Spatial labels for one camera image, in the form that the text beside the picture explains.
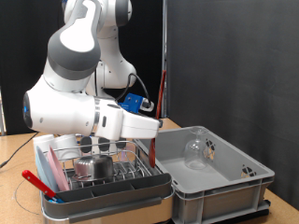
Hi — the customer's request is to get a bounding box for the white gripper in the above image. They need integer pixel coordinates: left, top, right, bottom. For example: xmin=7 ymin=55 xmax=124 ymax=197
xmin=98 ymin=103 xmax=164 ymax=142

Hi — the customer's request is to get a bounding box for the metal cup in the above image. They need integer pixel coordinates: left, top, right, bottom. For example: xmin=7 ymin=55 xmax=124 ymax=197
xmin=72 ymin=154 xmax=115 ymax=182

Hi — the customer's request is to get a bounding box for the pink plate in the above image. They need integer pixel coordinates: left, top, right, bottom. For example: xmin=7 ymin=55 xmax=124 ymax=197
xmin=46 ymin=145 xmax=71 ymax=191

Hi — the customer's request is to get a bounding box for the dish drying rack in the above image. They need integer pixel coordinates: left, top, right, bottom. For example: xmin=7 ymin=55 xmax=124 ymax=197
xmin=39 ymin=155 xmax=176 ymax=224

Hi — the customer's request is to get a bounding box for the clear wine glass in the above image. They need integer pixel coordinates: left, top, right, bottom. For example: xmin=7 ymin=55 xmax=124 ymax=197
xmin=183 ymin=126 xmax=209 ymax=171

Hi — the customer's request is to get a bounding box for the grey cutlery holder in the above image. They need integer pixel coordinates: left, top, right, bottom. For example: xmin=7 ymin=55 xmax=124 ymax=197
xmin=41 ymin=173 xmax=173 ymax=213

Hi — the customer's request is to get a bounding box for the vertical metal pole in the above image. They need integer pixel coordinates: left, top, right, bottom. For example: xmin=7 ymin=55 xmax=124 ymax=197
xmin=161 ymin=0 xmax=169 ymax=119

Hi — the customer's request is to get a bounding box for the grey plastic crate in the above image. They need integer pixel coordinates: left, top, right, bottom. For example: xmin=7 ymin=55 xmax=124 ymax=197
xmin=134 ymin=125 xmax=276 ymax=224

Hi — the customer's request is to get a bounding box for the white mug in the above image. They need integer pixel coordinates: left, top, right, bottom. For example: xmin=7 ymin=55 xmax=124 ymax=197
xmin=50 ymin=133 xmax=82 ymax=161

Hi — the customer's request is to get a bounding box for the white box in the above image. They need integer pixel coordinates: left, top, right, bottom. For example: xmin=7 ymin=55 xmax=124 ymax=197
xmin=32 ymin=133 xmax=55 ymax=156

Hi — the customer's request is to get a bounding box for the light blue plate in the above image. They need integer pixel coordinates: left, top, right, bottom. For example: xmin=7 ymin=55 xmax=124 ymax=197
xmin=35 ymin=146 xmax=60 ymax=194

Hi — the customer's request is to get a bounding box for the black platform under crate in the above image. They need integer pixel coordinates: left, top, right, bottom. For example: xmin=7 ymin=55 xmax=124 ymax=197
xmin=174 ymin=207 xmax=271 ymax=224

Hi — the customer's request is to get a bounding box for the blue utensil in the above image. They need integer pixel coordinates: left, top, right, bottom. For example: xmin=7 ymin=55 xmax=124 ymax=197
xmin=46 ymin=196 xmax=65 ymax=205

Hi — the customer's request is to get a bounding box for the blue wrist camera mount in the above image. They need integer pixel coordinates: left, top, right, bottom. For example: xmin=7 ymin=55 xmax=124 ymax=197
xmin=119 ymin=92 xmax=156 ymax=114

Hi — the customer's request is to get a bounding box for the metal wire dish rack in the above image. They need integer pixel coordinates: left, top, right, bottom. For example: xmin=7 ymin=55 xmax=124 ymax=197
xmin=50 ymin=140 xmax=163 ymax=192

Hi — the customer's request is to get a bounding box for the black camera cable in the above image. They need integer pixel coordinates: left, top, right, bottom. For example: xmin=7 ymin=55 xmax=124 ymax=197
xmin=0 ymin=73 xmax=152 ymax=169

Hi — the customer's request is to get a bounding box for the red handled utensil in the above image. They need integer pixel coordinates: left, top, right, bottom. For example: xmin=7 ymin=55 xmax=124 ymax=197
xmin=21 ymin=169 xmax=59 ymax=200

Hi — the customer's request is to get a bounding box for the metal frame post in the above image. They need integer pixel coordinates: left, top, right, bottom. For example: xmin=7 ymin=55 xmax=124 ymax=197
xmin=0 ymin=87 xmax=7 ymax=136

